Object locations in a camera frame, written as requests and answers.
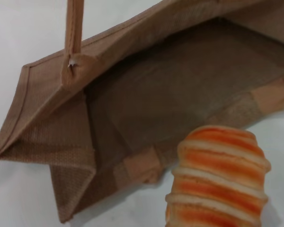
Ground brown jute tote bag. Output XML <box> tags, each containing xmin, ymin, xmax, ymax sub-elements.
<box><xmin>0</xmin><ymin>0</ymin><xmax>284</xmax><ymax>224</ymax></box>

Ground orange striped bread loaf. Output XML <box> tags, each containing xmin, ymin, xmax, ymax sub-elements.
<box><xmin>165</xmin><ymin>125</ymin><xmax>272</xmax><ymax>227</ymax></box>

